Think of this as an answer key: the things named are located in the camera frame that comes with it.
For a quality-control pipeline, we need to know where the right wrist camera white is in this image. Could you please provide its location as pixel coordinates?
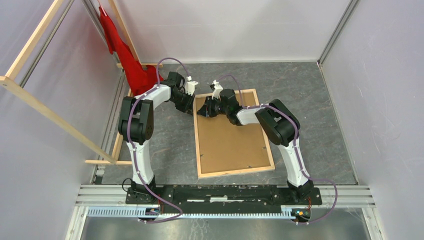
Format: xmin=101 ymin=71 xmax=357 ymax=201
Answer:
xmin=209 ymin=79 xmax=223 ymax=100

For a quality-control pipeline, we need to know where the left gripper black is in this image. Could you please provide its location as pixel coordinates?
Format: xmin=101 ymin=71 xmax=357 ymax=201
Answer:
xmin=170 ymin=90 xmax=196 ymax=117

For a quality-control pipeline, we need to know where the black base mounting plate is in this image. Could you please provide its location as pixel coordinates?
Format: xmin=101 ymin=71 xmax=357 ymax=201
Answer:
xmin=125 ymin=184 xmax=323 ymax=214

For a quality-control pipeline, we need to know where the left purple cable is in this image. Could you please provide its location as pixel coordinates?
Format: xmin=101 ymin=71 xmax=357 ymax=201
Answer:
xmin=127 ymin=57 xmax=192 ymax=224

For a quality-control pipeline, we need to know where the grey slotted cable duct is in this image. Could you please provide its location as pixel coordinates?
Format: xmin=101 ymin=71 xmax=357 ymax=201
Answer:
xmin=87 ymin=206 xmax=295 ymax=220

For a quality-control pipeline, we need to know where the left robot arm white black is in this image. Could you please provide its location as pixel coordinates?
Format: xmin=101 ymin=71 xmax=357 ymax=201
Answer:
xmin=118 ymin=72 xmax=198 ymax=204

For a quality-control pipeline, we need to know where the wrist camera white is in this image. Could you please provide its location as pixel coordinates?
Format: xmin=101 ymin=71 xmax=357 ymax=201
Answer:
xmin=209 ymin=79 xmax=223 ymax=100
xmin=183 ymin=76 xmax=199 ymax=96

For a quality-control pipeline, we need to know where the wooden picture frame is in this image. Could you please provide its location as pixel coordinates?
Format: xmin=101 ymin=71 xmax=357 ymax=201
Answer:
xmin=193 ymin=88 xmax=276 ymax=179

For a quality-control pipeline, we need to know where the aluminium rail base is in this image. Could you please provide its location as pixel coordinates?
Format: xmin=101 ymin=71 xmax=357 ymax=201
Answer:
xmin=76 ymin=184 xmax=376 ymax=208

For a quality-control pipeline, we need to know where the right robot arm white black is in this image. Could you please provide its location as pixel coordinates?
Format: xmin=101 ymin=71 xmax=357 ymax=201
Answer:
xmin=196 ymin=89 xmax=314 ymax=204

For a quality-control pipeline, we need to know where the wooden rack frame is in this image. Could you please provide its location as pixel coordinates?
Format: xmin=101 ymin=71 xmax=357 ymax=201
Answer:
xmin=0 ymin=0 xmax=164 ymax=167

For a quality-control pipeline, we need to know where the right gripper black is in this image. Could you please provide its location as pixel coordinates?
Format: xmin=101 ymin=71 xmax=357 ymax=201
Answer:
xmin=196 ymin=95 xmax=229 ymax=118

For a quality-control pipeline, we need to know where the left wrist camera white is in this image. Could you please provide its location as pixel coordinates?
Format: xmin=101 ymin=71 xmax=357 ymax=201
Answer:
xmin=183 ymin=76 xmax=199 ymax=96

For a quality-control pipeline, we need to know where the red cloth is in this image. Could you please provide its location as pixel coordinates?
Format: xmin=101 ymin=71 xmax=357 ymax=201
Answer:
xmin=98 ymin=5 xmax=157 ymax=96

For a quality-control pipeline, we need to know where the purple cable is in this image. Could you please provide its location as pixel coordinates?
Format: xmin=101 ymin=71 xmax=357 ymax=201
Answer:
xmin=127 ymin=57 xmax=192 ymax=224
xmin=216 ymin=74 xmax=339 ymax=225

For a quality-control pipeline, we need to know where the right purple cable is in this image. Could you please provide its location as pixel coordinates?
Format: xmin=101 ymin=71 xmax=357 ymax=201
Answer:
xmin=216 ymin=74 xmax=339 ymax=225

